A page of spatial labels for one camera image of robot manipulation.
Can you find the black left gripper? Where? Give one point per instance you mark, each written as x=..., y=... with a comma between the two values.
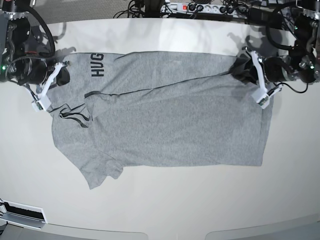
x=275, y=70

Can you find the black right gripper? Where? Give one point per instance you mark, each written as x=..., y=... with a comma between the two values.
x=36, y=71

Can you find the grey t-shirt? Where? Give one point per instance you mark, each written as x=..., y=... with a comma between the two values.
x=156, y=109

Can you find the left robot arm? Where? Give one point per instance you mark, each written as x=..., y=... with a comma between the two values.
x=302, y=61

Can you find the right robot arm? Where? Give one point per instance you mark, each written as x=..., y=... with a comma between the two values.
x=19, y=64

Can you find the black power adapter box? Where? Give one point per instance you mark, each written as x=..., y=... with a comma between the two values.
x=260, y=17

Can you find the white power strip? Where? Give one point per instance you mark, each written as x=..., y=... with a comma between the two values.
x=232, y=8

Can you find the white slotted bracket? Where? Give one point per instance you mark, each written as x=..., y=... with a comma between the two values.
x=22, y=215

